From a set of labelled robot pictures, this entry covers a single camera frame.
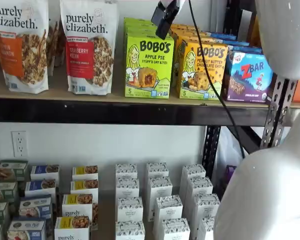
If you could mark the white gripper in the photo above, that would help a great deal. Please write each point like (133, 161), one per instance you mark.
(175, 3)

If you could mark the green Bobo's apple pie box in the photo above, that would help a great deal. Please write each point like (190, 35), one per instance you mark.
(140, 32)
(137, 26)
(150, 67)
(137, 20)

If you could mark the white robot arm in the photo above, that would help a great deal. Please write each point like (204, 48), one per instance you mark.
(265, 187)

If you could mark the yellow Bobo's peanut butter box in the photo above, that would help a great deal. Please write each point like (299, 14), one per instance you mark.
(202, 75)
(181, 27)
(185, 33)
(190, 40)

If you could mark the blue ZBar box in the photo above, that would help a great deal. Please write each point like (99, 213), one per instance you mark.
(247, 77)
(223, 35)
(245, 49)

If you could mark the wooden shelf board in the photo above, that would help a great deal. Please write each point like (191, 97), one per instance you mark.
(57, 92)

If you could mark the white Organic Pantry box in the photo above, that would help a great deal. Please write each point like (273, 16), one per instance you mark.
(168, 208)
(205, 207)
(199, 187)
(160, 188)
(157, 170)
(193, 171)
(175, 230)
(126, 171)
(206, 230)
(127, 188)
(130, 210)
(130, 231)

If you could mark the purple box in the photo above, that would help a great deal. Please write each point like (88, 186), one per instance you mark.
(230, 175)

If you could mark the yellow label granola box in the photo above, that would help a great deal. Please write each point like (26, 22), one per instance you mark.
(84, 188)
(77, 205)
(85, 172)
(72, 228)

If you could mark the blue label food box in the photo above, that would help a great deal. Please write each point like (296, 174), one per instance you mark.
(45, 173)
(40, 187)
(35, 207)
(27, 229)

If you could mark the red label granola bag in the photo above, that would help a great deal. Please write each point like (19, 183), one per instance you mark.
(90, 50)

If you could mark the black metal shelving unit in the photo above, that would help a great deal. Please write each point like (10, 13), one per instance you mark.
(115, 112)
(286, 100)

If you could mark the white plastic sheet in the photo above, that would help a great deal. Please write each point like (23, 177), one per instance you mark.
(227, 150)

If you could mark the orange label granola bag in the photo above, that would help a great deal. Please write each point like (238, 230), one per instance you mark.
(20, 50)

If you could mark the white cartons group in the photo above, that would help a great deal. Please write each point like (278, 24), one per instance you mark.
(106, 200)

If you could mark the white wall outlet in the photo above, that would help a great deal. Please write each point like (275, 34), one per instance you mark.
(19, 143)

